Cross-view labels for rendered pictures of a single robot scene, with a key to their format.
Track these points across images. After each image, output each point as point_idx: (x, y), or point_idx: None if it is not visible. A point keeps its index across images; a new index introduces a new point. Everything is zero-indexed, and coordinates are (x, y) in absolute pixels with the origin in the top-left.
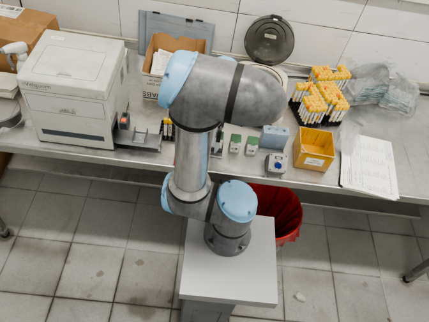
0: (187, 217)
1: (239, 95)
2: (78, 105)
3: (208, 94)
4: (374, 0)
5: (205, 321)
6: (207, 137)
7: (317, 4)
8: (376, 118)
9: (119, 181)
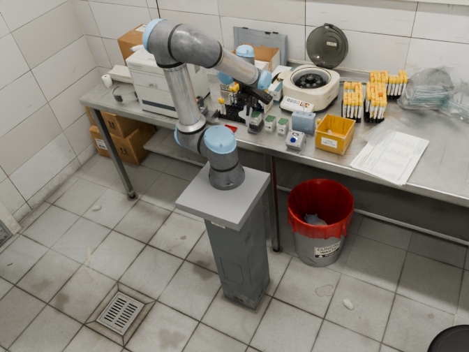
0: (268, 213)
1: (172, 38)
2: (158, 80)
3: (160, 39)
4: (423, 6)
5: (235, 279)
6: (177, 75)
7: (370, 14)
8: (428, 121)
9: None
